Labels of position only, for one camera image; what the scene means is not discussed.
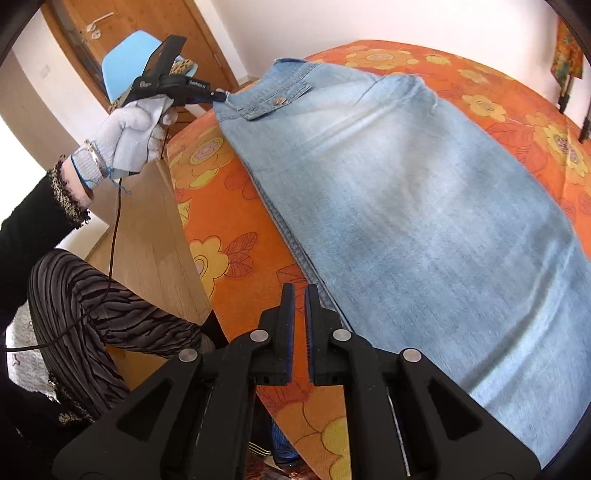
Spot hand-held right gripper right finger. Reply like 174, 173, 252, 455
305, 284, 541, 480

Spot metal camera tripod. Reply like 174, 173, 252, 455
556, 14, 591, 144

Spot orange floral bedspread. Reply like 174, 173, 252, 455
164, 39, 591, 480

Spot light blue chair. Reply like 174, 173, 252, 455
102, 30, 201, 112

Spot black cable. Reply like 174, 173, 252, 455
4, 175, 124, 354

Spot metal bracelet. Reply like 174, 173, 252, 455
84, 140, 109, 178

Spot light blue denim pants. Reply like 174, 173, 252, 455
212, 58, 591, 472

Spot wooden door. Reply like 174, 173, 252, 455
41, 0, 241, 100

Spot person's left hand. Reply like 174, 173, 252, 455
88, 96, 178, 180

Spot metal door handle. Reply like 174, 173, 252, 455
85, 11, 115, 40

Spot orange patterned scarf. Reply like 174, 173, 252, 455
551, 21, 585, 97

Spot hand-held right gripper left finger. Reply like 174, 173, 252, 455
54, 282, 296, 480

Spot person's left forearm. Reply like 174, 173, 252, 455
0, 145, 112, 324

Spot person's striped trouser leg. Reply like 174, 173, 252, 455
28, 249, 218, 425

